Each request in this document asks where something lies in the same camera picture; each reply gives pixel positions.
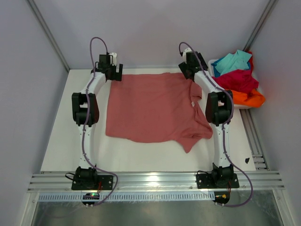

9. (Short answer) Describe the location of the salmon pink t shirt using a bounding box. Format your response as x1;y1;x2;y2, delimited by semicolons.
105;73;213;153

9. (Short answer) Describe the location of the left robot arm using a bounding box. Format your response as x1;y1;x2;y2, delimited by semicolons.
71;53;123;191

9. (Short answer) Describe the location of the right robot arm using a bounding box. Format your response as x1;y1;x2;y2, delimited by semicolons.
179;48;234;189

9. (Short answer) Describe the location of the white plastic bin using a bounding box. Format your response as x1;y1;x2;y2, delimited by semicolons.
208;59;251;109

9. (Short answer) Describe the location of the teal t shirt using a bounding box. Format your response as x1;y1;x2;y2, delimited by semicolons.
211;50;253;78

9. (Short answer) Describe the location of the crimson red t shirt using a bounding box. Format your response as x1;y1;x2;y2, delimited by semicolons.
213;69;259;94

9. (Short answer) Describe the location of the red t shirt in bin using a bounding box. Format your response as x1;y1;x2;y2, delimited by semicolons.
248;51;254;72

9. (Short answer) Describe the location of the orange t shirt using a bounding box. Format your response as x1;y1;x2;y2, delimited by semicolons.
230;88;266;108

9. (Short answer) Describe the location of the left black controller board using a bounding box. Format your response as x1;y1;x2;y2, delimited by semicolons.
81;193;100;206

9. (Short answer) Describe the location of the black controller board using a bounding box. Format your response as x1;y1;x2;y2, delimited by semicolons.
214;191;230;205
81;193;100;206

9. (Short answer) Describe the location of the right black controller board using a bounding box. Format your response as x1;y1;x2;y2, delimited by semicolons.
214;191;230;205

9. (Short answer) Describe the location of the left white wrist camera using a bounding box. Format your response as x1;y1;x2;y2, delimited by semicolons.
109;52;118;66

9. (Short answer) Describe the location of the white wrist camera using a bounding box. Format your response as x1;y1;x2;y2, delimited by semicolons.
109;52;118;66
182;48;192;63

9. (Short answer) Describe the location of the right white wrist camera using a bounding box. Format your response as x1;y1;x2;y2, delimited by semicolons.
182;48;192;63

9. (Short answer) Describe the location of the right corner aluminium post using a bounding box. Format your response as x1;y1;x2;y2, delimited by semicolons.
243;0;278;52

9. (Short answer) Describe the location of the corner aluminium post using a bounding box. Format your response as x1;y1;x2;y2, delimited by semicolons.
25;0;70;72
243;0;278;52

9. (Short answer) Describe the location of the left corner aluminium post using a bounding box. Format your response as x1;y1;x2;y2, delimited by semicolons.
25;0;70;72

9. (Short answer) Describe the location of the right side aluminium rail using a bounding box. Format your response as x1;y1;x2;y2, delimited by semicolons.
239;109;269;171

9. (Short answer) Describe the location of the aluminium rail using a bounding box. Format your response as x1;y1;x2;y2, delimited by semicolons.
239;109;269;171
27;171;285;193

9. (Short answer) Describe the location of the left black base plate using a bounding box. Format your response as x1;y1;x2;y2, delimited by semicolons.
71;175;113;191

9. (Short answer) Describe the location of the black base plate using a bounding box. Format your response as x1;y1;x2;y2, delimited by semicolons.
71;175;113;191
196;170;240;189

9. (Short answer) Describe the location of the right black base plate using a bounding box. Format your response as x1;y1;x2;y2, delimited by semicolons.
196;170;240;189

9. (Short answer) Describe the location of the slotted grey cable duct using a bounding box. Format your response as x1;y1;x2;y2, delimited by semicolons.
38;191;214;202

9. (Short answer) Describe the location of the aluminium front rail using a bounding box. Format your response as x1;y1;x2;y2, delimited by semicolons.
27;171;285;193

